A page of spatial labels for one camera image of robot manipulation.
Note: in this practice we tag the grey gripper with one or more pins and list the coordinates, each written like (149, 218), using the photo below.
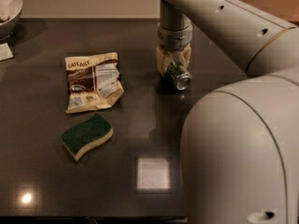
(173, 37)

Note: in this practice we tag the green soda can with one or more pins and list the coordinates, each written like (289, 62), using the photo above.
(178, 75)

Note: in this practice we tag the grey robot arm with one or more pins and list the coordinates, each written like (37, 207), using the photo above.
(239, 147)

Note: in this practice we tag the cream brown snack bag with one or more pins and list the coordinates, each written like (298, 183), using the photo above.
(93, 82)

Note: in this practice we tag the green yellow sponge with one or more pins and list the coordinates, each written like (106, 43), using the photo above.
(87, 135)

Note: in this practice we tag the white paper card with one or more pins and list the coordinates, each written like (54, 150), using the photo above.
(5, 52)

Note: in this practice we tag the white bowl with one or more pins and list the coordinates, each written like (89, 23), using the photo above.
(10, 11)

